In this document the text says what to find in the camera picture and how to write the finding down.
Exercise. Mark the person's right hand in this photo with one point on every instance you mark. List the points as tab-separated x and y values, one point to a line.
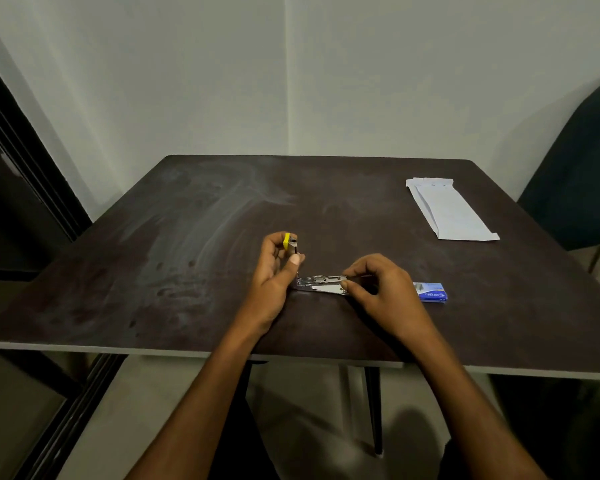
395	299

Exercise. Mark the person's left hand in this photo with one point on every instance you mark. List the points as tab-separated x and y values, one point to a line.
269	289

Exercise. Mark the person's right thumb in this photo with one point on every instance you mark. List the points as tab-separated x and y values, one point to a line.
356	289

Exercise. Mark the person's left thumb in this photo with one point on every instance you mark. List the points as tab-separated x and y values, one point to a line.
289	270

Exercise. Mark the yellow and silver stapler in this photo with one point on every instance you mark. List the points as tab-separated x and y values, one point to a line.
316	277

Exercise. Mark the person's left forearm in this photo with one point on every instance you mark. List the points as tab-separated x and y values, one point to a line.
200	409

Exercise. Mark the person's right forearm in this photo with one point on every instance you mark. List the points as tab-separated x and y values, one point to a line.
472	409

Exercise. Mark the dark square table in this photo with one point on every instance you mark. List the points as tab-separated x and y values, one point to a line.
300	259

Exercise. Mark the blue staple box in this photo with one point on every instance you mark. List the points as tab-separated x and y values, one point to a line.
431	291

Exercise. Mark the black table leg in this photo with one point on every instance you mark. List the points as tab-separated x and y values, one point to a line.
374	409

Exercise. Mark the white paper envelope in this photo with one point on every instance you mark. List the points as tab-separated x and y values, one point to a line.
450	209

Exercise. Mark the dark upholstered chair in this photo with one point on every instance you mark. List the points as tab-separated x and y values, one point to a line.
575	174

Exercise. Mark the dark sliding door frame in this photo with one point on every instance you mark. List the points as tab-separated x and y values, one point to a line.
27	244

